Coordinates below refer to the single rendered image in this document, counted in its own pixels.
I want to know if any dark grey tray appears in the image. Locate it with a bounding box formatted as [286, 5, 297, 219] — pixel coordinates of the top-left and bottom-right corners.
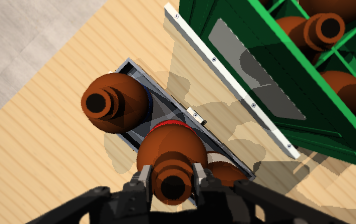
[114, 57, 256, 181]

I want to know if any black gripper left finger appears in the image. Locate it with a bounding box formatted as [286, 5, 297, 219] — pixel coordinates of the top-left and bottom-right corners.
[25, 165, 153, 224]

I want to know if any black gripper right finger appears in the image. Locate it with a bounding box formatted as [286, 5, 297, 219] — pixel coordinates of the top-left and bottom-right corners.
[192, 163, 349, 224]

